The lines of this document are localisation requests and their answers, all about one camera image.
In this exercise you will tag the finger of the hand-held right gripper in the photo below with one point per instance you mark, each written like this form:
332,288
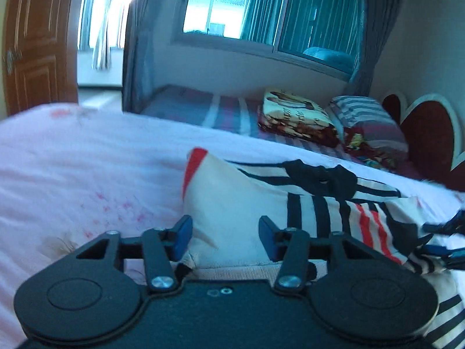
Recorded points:
448,252
448,225

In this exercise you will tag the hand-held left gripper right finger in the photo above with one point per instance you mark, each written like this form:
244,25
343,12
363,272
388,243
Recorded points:
266,236

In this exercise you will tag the bed with striped sheet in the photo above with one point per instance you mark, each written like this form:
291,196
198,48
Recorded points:
203,109

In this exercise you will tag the folded printed blanket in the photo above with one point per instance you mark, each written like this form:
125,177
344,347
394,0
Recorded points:
290,111

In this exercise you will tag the red printed cloth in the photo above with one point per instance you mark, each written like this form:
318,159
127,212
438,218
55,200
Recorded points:
363,149

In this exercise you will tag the striped knit sweater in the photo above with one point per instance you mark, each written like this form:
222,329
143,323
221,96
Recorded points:
232,207

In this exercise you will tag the grey curtain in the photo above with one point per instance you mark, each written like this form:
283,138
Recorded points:
377,25
136,43

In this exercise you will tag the striped pillow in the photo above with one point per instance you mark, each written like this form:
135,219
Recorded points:
367,120

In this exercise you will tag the brown wooden door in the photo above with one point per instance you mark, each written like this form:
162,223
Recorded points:
36,43

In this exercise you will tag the red heart-shaped headboard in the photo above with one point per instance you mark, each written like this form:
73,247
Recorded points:
432,134

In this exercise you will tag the white sheer curtain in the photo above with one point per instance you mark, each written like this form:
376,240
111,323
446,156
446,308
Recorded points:
105,25

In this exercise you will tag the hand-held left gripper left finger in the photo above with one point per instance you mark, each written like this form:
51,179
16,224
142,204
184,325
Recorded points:
184,234

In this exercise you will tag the pink floral bed cover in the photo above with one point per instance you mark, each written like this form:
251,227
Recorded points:
72,167

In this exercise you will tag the sliding window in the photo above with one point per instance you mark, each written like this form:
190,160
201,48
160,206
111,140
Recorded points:
290,14

